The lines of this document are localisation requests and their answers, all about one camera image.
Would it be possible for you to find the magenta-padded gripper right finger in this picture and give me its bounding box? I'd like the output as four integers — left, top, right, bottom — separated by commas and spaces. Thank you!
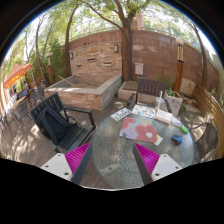
132, 142, 184, 186

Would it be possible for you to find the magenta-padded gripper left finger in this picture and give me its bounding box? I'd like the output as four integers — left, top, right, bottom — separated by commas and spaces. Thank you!
40, 142, 94, 186

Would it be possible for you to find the blue computer mouse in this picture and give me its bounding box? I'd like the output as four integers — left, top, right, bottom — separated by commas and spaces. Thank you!
171, 134, 183, 146

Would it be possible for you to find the yellow printed card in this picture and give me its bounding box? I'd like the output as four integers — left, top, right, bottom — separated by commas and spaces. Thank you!
153, 134, 164, 147

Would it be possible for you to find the black metal armchair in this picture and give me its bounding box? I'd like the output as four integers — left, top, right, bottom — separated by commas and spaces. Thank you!
29, 92, 97, 154

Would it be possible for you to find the black backpack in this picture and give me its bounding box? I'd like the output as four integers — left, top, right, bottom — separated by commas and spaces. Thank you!
37, 105, 73, 146

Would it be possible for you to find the green wet wipes pack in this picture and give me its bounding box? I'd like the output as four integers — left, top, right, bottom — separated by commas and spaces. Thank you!
179, 124, 190, 135

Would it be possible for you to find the small white blue booklet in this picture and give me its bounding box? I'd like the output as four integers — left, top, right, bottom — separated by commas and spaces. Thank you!
170, 115, 183, 128

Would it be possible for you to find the thick white open book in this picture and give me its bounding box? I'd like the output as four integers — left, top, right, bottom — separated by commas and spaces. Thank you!
154, 109, 174, 125

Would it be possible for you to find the brown wicker armchair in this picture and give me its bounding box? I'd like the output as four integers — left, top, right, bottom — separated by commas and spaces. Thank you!
188, 121, 219, 164

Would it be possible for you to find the colourful sticker sheet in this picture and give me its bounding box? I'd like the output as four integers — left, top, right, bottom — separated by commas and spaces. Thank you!
131, 103, 157, 120

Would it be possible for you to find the clear plastic cup with straw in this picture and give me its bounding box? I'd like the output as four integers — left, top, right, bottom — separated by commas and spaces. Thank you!
154, 90, 166, 113

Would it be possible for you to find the white square planter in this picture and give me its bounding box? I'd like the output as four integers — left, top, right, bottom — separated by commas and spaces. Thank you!
162, 90, 184, 117

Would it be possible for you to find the group of dark patio chairs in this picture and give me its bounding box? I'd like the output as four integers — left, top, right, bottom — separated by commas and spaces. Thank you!
0, 84, 46, 134

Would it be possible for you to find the curved wooden slatted bench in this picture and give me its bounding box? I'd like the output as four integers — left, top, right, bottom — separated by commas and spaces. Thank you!
192, 83, 224, 158

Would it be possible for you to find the dark wooden slatted chair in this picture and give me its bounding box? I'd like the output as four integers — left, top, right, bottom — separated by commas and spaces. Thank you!
126, 77, 173, 114

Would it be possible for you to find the beige stone slab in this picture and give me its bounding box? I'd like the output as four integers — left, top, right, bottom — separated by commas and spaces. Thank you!
179, 78, 197, 98

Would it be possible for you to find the low stone block bench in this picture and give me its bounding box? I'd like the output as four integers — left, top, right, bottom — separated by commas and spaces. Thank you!
117, 80, 139, 102

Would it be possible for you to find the orange patio umbrella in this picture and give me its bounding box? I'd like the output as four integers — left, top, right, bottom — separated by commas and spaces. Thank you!
3, 63, 33, 89

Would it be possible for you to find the slim straight tree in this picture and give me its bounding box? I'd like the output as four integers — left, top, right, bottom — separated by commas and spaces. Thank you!
189, 21, 210, 89

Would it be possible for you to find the thick forked tree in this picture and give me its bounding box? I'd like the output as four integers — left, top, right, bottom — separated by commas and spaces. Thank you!
78, 0, 141, 82

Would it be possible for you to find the thin curved tree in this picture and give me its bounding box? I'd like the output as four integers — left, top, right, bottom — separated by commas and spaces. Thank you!
64, 1, 81, 78

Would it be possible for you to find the short wooden lamp post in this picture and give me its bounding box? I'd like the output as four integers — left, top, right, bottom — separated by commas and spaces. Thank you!
46, 52, 55, 85

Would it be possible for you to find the tall wooden lamp post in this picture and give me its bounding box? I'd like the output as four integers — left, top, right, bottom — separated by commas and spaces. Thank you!
173, 37, 185, 93

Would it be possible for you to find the white wall box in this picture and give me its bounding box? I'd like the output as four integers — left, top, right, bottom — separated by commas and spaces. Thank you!
134, 62, 145, 77

